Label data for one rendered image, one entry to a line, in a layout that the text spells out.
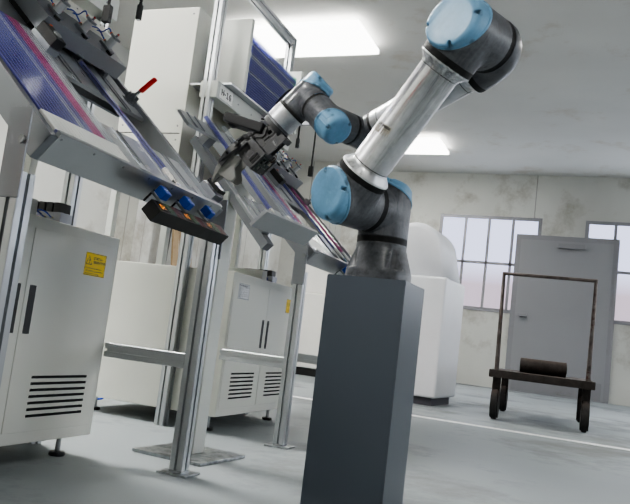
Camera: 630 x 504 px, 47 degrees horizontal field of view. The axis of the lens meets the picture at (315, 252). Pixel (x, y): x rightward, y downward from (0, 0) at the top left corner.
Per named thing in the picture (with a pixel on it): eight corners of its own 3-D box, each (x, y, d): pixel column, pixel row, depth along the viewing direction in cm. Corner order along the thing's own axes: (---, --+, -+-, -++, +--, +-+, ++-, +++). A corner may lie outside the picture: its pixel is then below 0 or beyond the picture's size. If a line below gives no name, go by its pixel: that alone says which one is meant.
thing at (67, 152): (204, 224, 197) (222, 207, 196) (36, 160, 136) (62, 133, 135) (201, 221, 198) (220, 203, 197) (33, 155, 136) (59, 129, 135)
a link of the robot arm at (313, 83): (325, 80, 164) (308, 62, 170) (290, 114, 166) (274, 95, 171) (341, 99, 171) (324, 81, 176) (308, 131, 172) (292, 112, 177)
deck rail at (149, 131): (207, 226, 199) (223, 210, 198) (204, 224, 197) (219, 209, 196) (81, 62, 223) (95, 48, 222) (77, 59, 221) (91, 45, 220)
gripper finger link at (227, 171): (217, 192, 172) (244, 165, 171) (203, 175, 174) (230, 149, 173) (223, 195, 175) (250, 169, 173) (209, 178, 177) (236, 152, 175)
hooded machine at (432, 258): (349, 394, 554) (369, 217, 570) (374, 392, 610) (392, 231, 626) (437, 407, 526) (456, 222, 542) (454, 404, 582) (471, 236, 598)
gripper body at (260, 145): (247, 170, 169) (283, 134, 167) (226, 145, 172) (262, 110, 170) (260, 178, 176) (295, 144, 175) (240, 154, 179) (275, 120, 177)
